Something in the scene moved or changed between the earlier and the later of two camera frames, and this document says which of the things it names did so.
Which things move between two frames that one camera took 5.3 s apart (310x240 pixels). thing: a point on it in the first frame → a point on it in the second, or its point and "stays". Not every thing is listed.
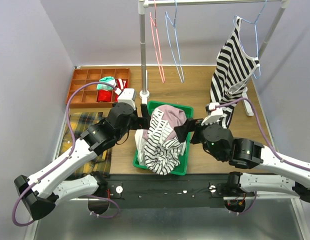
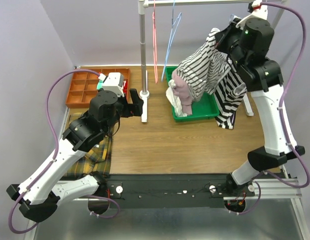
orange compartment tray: [86, 96] stays
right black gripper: [192, 124] → [221, 36]
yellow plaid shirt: [80, 121] stays
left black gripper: [141, 120] → [130, 107]
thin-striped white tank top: [161, 156] → [203, 68]
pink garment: [172, 114] → [182, 90]
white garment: [140, 142] → [174, 101]
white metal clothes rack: [142, 4] stays
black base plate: [166, 191] stays
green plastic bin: [182, 169] → [206, 108]
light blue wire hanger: [181, 75] → [174, 27]
